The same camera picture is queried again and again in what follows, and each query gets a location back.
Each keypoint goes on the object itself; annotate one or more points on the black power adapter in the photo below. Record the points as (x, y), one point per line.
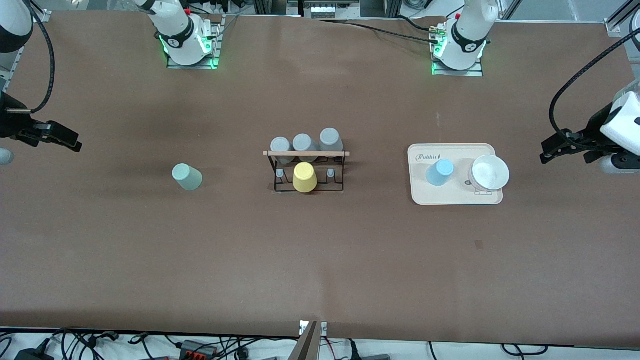
(35, 355)

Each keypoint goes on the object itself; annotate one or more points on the grey camera mount bar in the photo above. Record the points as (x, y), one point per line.
(307, 345)

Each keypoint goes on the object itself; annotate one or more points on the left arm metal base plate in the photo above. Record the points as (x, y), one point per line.
(475, 73)

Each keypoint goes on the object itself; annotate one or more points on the metal table corner bracket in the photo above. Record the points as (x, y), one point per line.
(613, 26)
(42, 16)

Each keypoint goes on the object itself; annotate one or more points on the grey cup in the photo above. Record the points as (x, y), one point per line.
(331, 139)
(305, 142)
(281, 145)

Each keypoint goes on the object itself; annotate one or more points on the beige rabbit print tray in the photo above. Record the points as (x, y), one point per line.
(440, 195)

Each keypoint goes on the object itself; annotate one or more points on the light blue cup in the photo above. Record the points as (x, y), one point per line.
(440, 172)

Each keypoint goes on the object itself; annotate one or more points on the white bowl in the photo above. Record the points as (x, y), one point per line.
(490, 172)

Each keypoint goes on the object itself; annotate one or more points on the pale green cup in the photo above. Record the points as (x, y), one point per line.
(187, 177)

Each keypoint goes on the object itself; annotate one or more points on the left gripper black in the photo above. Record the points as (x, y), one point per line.
(593, 131)

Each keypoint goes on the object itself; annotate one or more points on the yellow cup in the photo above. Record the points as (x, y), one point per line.
(305, 177)

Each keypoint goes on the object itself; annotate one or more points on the grey aluminium frame profile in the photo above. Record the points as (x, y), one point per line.
(10, 67)

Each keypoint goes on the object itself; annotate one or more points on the white connector block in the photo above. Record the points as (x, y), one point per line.
(322, 11)

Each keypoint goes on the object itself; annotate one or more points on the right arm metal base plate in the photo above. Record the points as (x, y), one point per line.
(175, 66)

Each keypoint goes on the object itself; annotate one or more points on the black power strip red switches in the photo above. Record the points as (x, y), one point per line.
(197, 350)

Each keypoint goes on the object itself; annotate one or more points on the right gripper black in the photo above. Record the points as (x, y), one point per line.
(11, 126)

